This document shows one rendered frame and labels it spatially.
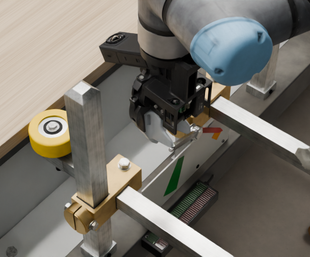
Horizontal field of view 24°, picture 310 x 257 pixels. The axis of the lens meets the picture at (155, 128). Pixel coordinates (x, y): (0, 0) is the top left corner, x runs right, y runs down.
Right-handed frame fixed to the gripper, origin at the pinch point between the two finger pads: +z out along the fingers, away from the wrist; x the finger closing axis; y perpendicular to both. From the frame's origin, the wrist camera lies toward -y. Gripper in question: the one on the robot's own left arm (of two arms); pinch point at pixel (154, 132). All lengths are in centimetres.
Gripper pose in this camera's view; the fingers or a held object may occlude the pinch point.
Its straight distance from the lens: 109.7
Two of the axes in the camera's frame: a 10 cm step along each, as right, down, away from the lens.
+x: 7.0, -5.5, 4.7
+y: 7.2, 5.4, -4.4
